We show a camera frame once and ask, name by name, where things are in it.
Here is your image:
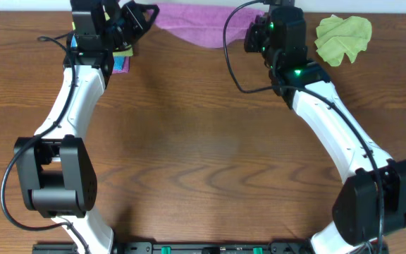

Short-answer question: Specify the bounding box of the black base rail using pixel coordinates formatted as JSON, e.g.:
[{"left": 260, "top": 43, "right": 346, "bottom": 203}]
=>
[{"left": 32, "top": 241, "right": 389, "bottom": 254}]

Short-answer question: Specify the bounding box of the folded purple cloth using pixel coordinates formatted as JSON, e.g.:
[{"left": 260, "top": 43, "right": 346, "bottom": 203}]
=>
[{"left": 111, "top": 56, "right": 131, "bottom": 75}]

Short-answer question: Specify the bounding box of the folded blue cloth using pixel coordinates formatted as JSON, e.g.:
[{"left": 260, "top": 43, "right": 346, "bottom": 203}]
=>
[{"left": 69, "top": 35, "right": 126, "bottom": 71}]

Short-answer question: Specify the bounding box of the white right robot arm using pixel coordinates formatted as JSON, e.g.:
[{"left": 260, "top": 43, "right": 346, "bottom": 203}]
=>
[{"left": 245, "top": 8, "right": 406, "bottom": 253}]

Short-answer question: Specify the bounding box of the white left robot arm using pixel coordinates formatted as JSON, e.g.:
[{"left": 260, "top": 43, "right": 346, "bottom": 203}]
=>
[{"left": 9, "top": 1, "right": 160, "bottom": 253}]

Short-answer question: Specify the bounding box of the crumpled lime green cloth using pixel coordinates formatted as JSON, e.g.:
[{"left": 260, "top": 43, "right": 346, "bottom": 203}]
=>
[{"left": 314, "top": 15, "right": 372, "bottom": 67}]

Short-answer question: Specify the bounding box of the folded lime green cloth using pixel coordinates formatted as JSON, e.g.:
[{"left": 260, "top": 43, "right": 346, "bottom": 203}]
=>
[{"left": 71, "top": 36, "right": 133, "bottom": 57}]

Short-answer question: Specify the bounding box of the purple microfiber cloth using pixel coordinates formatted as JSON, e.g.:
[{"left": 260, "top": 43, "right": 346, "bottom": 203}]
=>
[{"left": 154, "top": 3, "right": 264, "bottom": 49}]

